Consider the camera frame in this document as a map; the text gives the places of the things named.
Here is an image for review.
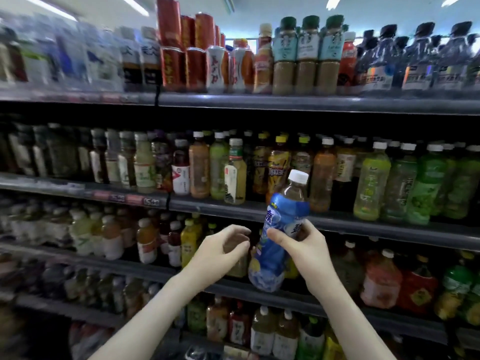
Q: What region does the person's right forearm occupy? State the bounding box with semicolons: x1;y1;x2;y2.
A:
315;277;417;360

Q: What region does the blue sports drink bottle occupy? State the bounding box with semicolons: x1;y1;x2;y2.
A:
247;169;311;293

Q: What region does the person's left hand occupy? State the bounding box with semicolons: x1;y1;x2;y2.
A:
182;224;252;290

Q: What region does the row of clear water bottles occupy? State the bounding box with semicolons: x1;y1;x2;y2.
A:
0;14;121;91

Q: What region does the red shelf price strip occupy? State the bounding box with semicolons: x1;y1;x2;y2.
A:
90;189;170;209

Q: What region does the row of tall red cans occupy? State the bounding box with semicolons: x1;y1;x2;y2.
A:
156;0;256;95

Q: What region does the person's left forearm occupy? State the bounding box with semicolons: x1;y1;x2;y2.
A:
90;277;219;360

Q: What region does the person's right hand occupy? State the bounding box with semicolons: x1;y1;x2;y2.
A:
266;218;342;297

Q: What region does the drinks shelf unit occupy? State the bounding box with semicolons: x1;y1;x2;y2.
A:
0;89;480;360

